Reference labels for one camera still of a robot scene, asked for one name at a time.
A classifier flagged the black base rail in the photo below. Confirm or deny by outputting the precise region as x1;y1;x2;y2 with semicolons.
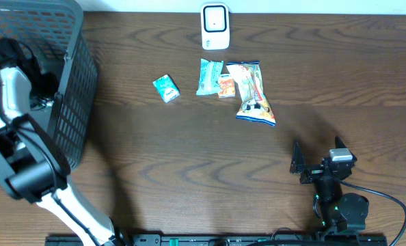
44;233;388;246

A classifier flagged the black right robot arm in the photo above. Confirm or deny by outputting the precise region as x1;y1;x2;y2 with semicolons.
290;137;369;240

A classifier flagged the green Kleenex tissue pack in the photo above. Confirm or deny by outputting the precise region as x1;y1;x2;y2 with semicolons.
196;59;224;96

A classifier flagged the black cable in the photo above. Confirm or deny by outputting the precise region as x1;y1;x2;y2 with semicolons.
338;179;406;246

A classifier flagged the orange wet sheet package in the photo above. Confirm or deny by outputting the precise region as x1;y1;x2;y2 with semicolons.
226;61;276;126

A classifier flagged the small teal tissue pack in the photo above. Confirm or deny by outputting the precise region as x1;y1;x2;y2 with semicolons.
152;74;180;103

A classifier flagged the small orange tissue pack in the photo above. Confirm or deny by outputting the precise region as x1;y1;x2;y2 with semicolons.
218;74;236;98

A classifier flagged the dark grey plastic mesh basket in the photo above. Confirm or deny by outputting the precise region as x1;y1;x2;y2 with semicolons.
0;0;98;169

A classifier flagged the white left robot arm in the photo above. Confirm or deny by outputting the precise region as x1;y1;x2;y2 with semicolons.
0;38;133;245

